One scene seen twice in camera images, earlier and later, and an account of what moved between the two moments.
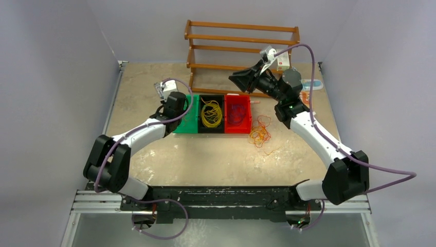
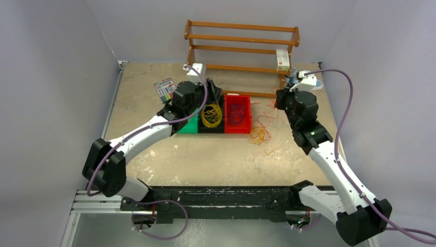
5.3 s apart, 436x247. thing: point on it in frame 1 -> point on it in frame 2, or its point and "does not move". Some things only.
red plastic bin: x=246 y=127 does not move
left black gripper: x=182 y=112 -> x=213 y=92
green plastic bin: x=189 y=124 does not move
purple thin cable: x=236 y=114 does not move
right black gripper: x=242 y=79 -> x=282 y=95
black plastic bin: x=220 y=99 does not move
